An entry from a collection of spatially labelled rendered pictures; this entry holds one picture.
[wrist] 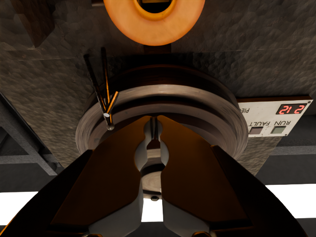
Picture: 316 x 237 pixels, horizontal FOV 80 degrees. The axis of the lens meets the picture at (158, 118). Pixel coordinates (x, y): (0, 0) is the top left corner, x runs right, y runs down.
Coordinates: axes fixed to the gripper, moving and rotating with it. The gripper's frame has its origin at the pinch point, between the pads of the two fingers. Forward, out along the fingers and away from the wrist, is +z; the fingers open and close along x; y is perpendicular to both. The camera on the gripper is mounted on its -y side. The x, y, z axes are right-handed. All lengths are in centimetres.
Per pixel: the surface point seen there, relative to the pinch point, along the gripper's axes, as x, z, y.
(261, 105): 32, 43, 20
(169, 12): 2.2, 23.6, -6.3
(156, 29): 0.1, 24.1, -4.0
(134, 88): -4.9, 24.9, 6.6
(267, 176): 393, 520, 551
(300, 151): 377, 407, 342
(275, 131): 41, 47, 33
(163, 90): 0.9, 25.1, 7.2
